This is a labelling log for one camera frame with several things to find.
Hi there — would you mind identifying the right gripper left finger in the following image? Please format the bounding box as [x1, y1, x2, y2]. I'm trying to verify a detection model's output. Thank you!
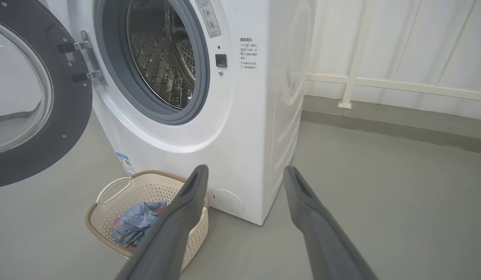
[115, 164, 209, 280]

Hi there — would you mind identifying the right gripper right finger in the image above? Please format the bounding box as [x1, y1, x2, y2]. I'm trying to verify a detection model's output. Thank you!
[283, 165, 379, 280]

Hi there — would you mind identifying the blue patterned garment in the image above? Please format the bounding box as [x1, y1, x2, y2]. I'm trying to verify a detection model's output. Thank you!
[112, 200, 169, 243]

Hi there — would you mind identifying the black round washer door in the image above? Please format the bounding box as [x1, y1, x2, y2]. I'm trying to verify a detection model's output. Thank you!
[0, 0, 93, 189]

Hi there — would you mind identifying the white front-load washing machine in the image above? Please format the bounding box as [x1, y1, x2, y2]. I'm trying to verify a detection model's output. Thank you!
[46, 0, 317, 226]

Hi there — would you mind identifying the grey rubber door gasket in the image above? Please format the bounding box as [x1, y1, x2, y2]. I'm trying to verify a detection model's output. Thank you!
[93, 0, 210, 126]

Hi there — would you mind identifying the metal door hinge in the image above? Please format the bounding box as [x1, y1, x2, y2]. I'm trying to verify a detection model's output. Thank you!
[58, 30, 108, 86]

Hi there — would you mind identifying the round drain filter cover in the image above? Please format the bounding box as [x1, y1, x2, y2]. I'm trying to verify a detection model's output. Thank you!
[210, 189, 245, 215]

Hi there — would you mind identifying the cream plastic laundry basket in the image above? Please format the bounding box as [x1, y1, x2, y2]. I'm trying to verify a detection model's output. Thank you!
[85, 170, 210, 271]

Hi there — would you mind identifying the blue energy label sticker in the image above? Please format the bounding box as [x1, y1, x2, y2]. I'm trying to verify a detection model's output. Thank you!
[116, 152, 136, 176]

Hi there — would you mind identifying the white metal railing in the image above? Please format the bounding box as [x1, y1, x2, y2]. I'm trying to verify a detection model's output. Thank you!
[304, 0, 481, 109]

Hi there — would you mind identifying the printed warning text label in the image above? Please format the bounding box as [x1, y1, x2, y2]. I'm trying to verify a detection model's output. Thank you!
[240, 37, 259, 70]

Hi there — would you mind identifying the instruction sticker with dials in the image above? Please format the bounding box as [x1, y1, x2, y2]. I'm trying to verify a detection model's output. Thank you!
[196, 0, 222, 38]

